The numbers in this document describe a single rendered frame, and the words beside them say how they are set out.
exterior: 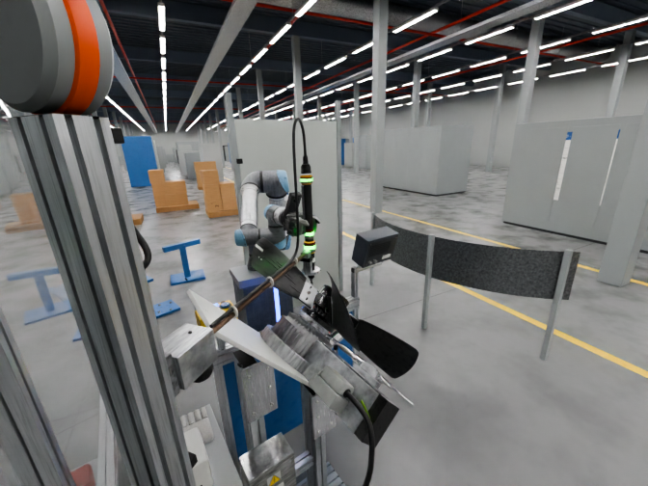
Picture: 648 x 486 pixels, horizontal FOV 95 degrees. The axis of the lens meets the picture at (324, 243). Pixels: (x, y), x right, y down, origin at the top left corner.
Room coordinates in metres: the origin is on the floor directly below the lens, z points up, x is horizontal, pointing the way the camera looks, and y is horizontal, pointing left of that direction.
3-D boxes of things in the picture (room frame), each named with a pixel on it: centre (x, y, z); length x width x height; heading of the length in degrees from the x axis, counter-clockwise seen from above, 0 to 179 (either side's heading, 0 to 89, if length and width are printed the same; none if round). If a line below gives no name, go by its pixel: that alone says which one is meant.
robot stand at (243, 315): (1.75, 0.41, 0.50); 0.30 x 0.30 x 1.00; 28
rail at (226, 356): (1.41, 0.17, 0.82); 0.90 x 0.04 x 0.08; 124
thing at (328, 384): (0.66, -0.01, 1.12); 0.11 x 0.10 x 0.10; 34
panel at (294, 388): (1.41, 0.17, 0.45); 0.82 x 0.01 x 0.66; 124
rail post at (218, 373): (1.17, 0.53, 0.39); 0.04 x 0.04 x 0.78; 34
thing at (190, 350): (0.47, 0.28, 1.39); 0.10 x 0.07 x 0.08; 159
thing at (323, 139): (3.08, 0.29, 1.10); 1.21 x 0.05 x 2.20; 124
